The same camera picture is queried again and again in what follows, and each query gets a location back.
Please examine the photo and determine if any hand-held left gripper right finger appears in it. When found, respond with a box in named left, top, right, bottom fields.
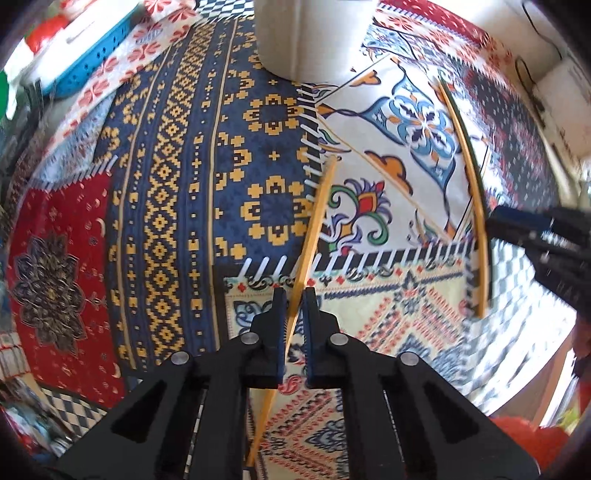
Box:
left=302, top=287, right=541, bottom=480

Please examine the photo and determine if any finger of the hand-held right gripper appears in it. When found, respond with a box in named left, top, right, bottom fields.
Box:
left=485, top=218, right=591, bottom=320
left=496, top=205, right=591, bottom=252

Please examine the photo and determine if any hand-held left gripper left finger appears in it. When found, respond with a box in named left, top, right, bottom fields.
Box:
left=46, top=287, right=288, bottom=480

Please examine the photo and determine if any dark green chopstick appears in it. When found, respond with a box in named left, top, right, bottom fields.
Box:
left=441, top=78, right=495, bottom=308

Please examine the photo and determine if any yellow chopstick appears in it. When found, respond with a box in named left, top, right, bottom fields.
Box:
left=436, top=79, right=488, bottom=319
left=245, top=156, right=339, bottom=469

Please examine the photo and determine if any white plastic container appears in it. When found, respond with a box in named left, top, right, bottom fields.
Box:
left=255, top=0, right=376, bottom=80

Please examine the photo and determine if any white rice cooker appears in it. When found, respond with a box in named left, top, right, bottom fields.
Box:
left=534, top=59, right=591, bottom=155

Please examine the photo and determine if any patterned patchwork tablecloth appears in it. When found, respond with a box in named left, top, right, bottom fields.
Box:
left=0, top=0, right=583, bottom=480

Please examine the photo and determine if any blue perforated basket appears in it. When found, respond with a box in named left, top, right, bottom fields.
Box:
left=50, top=4, right=145, bottom=99

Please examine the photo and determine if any black power cable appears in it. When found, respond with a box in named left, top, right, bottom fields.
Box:
left=514, top=54, right=549, bottom=126

